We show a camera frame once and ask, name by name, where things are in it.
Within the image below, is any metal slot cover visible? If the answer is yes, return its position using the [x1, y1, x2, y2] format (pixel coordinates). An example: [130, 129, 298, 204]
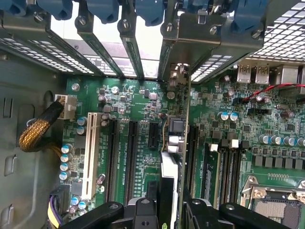
[118, 18, 146, 81]
[0, 11, 105, 77]
[160, 22, 182, 83]
[75, 14, 125, 79]
[190, 53, 236, 83]

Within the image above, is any white expansion slot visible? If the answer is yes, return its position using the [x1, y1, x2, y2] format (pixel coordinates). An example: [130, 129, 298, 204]
[81, 112, 102, 201]

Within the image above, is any grey metal PC case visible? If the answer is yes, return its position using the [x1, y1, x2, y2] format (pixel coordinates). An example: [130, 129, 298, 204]
[0, 0, 305, 229]

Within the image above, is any short black expansion slot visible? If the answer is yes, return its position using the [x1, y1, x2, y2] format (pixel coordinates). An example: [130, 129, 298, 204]
[148, 122, 160, 149]

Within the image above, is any white power connector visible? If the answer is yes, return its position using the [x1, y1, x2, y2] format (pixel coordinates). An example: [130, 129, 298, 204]
[54, 94, 77, 120]

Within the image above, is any green motherboard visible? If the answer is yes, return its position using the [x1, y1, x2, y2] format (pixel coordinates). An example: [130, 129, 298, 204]
[59, 69, 305, 229]

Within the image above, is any red black twisted wire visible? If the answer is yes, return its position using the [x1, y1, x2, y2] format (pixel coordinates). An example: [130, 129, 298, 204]
[240, 83, 305, 103]

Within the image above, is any black power connector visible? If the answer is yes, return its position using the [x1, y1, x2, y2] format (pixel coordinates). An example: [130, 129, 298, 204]
[51, 184, 71, 216]

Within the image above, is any purple yellow wire bundle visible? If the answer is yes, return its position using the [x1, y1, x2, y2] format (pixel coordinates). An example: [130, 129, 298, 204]
[47, 193, 64, 229]

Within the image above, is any long black expansion slot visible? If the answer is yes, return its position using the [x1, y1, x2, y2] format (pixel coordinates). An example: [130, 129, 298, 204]
[123, 120, 139, 201]
[105, 118, 120, 204]
[186, 125, 200, 199]

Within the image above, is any blue slot latch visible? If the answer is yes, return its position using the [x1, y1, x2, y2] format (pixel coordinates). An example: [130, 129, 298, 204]
[0, 0, 24, 16]
[228, 0, 265, 34]
[134, 0, 165, 27]
[86, 0, 120, 24]
[37, 0, 72, 21]

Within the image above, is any CPU socket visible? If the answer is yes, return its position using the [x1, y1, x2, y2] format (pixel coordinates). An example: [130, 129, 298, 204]
[240, 175, 305, 229]

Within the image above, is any braided power supply wire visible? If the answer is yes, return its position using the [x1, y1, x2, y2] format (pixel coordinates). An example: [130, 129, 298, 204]
[18, 100, 65, 158]

